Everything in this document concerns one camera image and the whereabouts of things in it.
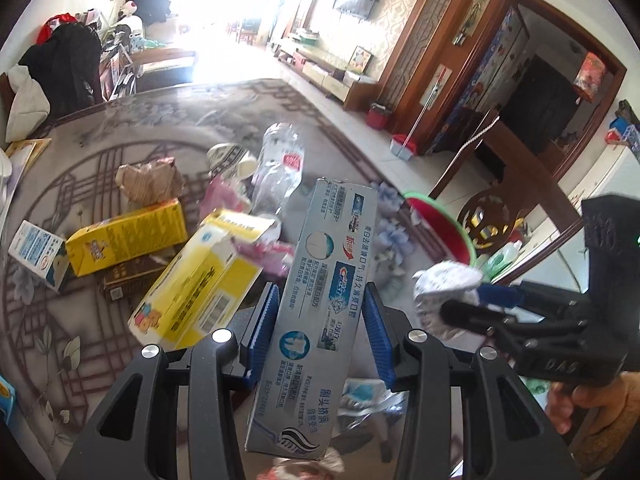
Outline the person's right hand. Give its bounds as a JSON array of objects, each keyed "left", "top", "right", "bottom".
[{"left": 545, "top": 372, "right": 640, "bottom": 456}]

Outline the wooden lattice partition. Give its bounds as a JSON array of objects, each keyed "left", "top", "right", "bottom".
[{"left": 377, "top": 0, "right": 511, "bottom": 156}]

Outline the white yellow carton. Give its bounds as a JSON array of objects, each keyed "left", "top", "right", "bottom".
[{"left": 128, "top": 208, "right": 281, "bottom": 353}]

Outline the clear plastic bottle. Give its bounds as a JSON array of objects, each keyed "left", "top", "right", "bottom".
[{"left": 250, "top": 122, "right": 306, "bottom": 221}]

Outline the wall television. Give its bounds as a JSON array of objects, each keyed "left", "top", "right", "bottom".
[{"left": 334, "top": 0, "right": 381, "bottom": 21}]

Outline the pink white wrapper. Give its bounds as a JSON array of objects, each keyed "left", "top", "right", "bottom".
[{"left": 230, "top": 237, "right": 296, "bottom": 280}]

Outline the black clothes pile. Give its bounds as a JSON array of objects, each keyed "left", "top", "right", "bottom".
[{"left": 127, "top": 0, "right": 173, "bottom": 26}]

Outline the crumpled brown paper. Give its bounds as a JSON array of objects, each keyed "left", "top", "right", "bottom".
[{"left": 116, "top": 156, "right": 185, "bottom": 206}]

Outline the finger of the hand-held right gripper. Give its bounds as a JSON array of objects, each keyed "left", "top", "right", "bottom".
[
  {"left": 440, "top": 300, "right": 576, "bottom": 356},
  {"left": 479, "top": 281, "right": 593, "bottom": 311}
]

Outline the white ribbed strip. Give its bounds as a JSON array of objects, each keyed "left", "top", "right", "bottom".
[{"left": 445, "top": 110, "right": 502, "bottom": 181}]

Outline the red hanging bag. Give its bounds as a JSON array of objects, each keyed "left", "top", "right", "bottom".
[{"left": 574, "top": 52, "right": 606, "bottom": 106}]

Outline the wooden bench sofa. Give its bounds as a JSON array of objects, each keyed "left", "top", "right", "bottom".
[{"left": 127, "top": 47, "right": 198, "bottom": 91}]

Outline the green white bottle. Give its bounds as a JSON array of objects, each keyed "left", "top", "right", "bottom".
[{"left": 480, "top": 240, "right": 523, "bottom": 281}]

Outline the red bin with green rim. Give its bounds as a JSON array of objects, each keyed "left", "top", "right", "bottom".
[{"left": 402, "top": 191, "right": 483, "bottom": 281}]

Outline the brown box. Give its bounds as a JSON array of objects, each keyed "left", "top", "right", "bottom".
[{"left": 97, "top": 255, "right": 166, "bottom": 303}]

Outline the yellow box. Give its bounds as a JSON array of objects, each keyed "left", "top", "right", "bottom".
[{"left": 65, "top": 199, "right": 188, "bottom": 277}]

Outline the red bucket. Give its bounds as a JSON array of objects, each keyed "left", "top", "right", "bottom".
[{"left": 366, "top": 102, "right": 393, "bottom": 131}]

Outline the white pillow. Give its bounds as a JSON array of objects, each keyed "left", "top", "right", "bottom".
[{"left": 6, "top": 67, "right": 51, "bottom": 143}]

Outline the white cabinet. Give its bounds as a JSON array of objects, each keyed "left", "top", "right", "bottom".
[{"left": 557, "top": 145, "right": 640, "bottom": 221}]

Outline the paper cup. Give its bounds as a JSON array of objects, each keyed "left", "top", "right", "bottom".
[{"left": 206, "top": 143, "right": 258, "bottom": 181}]

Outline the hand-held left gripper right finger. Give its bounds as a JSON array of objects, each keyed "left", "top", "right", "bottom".
[{"left": 362, "top": 282, "right": 583, "bottom": 480}]

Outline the grey blue toothpaste box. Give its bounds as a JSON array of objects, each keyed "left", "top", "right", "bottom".
[{"left": 245, "top": 177, "right": 381, "bottom": 461}]

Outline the blue patterned curtain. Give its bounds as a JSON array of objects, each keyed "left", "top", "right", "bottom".
[{"left": 440, "top": 5, "right": 531, "bottom": 156}]

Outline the black jacket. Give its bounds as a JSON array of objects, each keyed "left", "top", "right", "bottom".
[{"left": 20, "top": 22, "right": 103, "bottom": 116}]

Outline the small white blue box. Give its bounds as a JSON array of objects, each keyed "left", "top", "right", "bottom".
[{"left": 9, "top": 220, "right": 71, "bottom": 293}]

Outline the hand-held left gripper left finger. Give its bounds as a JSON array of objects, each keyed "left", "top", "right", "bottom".
[{"left": 57, "top": 282, "right": 281, "bottom": 480}]

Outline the carved wooden chair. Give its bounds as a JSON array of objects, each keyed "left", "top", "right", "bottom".
[{"left": 427, "top": 107, "right": 588, "bottom": 281}]

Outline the grey patterned tablecloth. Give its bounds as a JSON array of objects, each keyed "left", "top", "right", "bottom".
[{"left": 0, "top": 78, "right": 481, "bottom": 480}]

